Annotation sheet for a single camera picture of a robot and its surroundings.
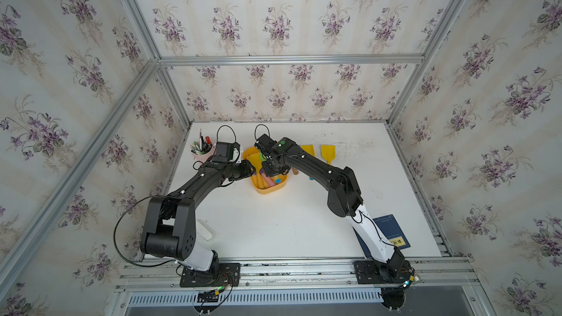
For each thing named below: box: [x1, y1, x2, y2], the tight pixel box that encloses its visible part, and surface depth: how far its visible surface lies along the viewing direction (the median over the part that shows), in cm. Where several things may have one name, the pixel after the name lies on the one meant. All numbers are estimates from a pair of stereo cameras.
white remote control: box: [196, 218, 215, 242], surface depth 81 cm
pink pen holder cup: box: [190, 128, 216, 163], surface depth 98 cm
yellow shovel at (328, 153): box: [321, 144, 336, 166], surface depth 110 cm
